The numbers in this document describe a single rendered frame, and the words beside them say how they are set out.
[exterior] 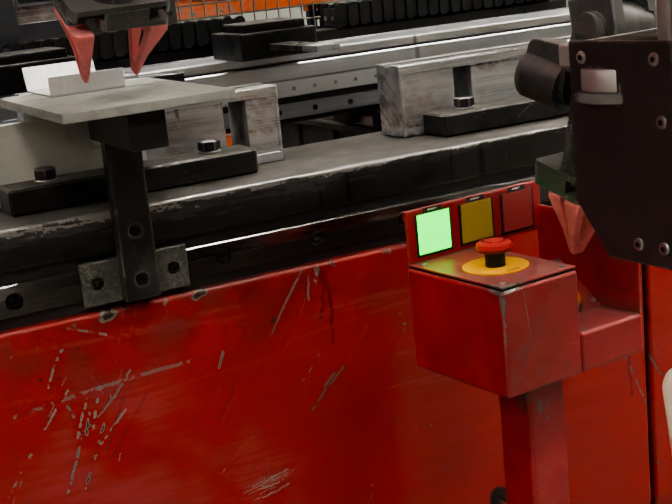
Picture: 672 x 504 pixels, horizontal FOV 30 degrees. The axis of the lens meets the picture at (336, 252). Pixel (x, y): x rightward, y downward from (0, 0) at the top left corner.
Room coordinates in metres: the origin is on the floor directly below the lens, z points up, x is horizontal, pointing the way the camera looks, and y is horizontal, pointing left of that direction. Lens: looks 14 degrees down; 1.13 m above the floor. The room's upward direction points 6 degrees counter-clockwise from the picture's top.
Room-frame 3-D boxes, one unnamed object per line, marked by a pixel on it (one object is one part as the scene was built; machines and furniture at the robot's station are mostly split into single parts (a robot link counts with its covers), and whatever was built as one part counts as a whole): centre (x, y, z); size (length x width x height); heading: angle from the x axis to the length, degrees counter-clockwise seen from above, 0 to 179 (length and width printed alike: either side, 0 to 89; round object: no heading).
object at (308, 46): (1.78, 0.04, 1.01); 0.26 x 0.12 x 0.05; 26
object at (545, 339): (1.33, -0.20, 0.75); 0.20 x 0.16 x 0.18; 123
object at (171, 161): (1.45, 0.23, 0.89); 0.30 x 0.05 x 0.03; 116
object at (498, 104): (1.70, -0.28, 0.89); 0.30 x 0.05 x 0.03; 116
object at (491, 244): (1.30, -0.17, 0.79); 0.04 x 0.04 x 0.04
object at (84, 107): (1.35, 0.22, 1.00); 0.26 x 0.18 x 0.01; 26
